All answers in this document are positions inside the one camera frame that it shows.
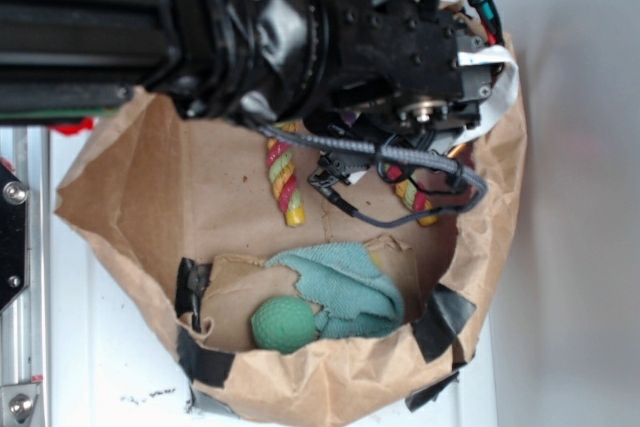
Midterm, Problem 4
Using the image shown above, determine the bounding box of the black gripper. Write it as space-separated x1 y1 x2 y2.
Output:
304 0 495 140

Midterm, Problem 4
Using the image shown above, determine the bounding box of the multicolored twisted rope toy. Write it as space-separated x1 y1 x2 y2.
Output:
266 137 433 227

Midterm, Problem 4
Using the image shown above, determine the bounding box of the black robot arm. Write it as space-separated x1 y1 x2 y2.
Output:
1 0 504 139

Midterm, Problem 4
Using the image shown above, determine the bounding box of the teal terry cloth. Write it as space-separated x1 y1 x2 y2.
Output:
264 242 405 339

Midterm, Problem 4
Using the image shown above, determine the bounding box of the brown paper bag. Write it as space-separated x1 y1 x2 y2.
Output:
56 92 527 426

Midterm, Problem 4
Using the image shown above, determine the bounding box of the green rubber ball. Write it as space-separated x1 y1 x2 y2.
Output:
250 296 317 354

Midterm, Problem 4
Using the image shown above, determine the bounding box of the gray braided cable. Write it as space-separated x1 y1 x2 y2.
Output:
257 121 489 229

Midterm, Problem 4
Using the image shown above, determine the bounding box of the white ribbon cable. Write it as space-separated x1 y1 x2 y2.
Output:
452 44 520 144

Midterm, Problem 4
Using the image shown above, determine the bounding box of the black metal bracket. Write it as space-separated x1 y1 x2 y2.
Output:
0 157 29 313

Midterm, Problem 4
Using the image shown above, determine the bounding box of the aluminum frame rail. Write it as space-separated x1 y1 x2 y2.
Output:
1 127 50 426

